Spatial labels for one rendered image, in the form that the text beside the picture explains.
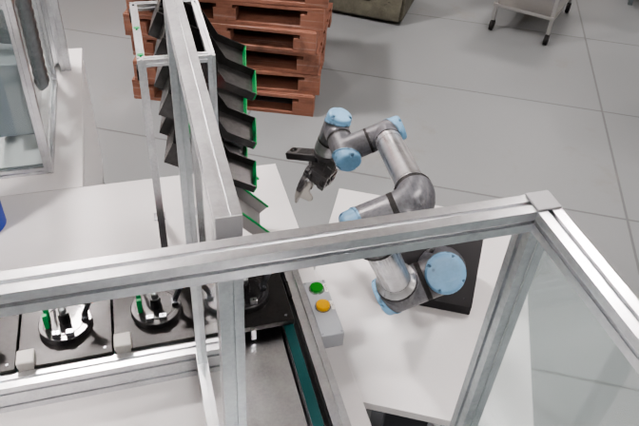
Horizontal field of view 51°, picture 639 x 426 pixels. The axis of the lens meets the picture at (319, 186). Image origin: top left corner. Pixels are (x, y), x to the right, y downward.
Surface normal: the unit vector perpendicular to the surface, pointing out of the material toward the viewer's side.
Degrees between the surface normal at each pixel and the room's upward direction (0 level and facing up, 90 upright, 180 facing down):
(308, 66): 90
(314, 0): 90
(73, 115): 0
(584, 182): 0
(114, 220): 0
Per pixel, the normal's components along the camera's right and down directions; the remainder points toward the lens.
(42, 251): 0.06, -0.77
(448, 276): 0.00, -0.12
